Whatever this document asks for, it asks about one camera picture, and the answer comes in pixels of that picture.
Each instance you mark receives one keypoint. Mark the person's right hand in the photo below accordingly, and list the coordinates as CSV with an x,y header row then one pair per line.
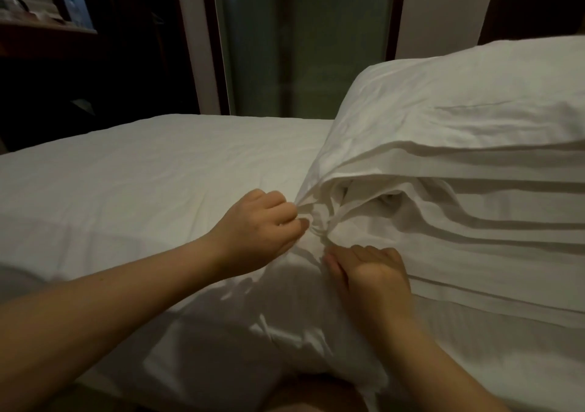
x,y
373,288

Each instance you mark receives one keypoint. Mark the person's left hand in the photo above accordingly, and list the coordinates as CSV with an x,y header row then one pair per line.
x,y
258,233

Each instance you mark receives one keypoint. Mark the white bed sheet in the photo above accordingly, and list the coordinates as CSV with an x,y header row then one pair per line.
x,y
119,179

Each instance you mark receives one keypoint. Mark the person's right forearm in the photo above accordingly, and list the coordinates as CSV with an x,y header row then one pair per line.
x,y
439,370

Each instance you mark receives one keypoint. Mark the person's left forearm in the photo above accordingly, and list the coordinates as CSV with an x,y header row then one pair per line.
x,y
82,325

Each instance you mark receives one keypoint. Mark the person's left leg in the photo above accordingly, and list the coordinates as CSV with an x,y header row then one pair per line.
x,y
315,395

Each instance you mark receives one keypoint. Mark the frosted glass partition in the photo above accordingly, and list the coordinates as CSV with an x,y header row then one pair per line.
x,y
302,41

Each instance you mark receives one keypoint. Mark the dark wooden column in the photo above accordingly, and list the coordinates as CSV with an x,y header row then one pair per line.
x,y
535,0

